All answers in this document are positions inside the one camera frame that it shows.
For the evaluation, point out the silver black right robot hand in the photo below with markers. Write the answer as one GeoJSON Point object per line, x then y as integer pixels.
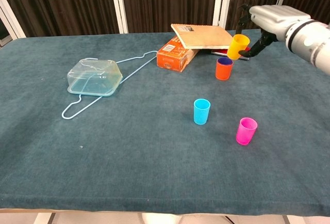
{"type": "Point", "coordinates": [276, 17]}

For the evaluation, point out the yellow plastic cup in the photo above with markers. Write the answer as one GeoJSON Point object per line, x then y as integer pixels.
{"type": "Point", "coordinates": [237, 47]}

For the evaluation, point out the dark blue plastic cup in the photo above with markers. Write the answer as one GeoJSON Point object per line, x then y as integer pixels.
{"type": "Point", "coordinates": [224, 61]}

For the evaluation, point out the light blue plastic cup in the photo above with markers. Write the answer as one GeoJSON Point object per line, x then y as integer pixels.
{"type": "Point", "coordinates": [201, 114]}

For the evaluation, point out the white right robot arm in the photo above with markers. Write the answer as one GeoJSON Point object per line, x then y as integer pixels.
{"type": "Point", "coordinates": [312, 43]}

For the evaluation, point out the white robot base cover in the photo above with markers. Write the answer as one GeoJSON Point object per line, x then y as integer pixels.
{"type": "Point", "coordinates": [159, 220]}

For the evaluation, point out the red flat book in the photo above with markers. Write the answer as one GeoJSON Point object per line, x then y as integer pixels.
{"type": "Point", "coordinates": [219, 52]}

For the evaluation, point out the tan hardcover book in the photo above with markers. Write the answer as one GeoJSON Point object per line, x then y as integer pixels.
{"type": "Point", "coordinates": [206, 37]}

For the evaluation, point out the orange plastic cup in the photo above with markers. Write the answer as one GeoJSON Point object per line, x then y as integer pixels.
{"type": "Point", "coordinates": [223, 73]}

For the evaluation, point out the orange cardboard box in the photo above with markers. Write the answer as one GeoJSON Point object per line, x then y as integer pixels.
{"type": "Point", "coordinates": [170, 58]}

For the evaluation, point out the pink plastic cup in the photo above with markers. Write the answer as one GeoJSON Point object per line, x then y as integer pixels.
{"type": "Point", "coordinates": [246, 133]}

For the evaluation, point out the clear plastic food container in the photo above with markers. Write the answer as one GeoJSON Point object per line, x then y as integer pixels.
{"type": "Point", "coordinates": [95, 79]}

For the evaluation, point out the teal velvet table cloth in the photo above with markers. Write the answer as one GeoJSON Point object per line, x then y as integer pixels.
{"type": "Point", "coordinates": [129, 144]}

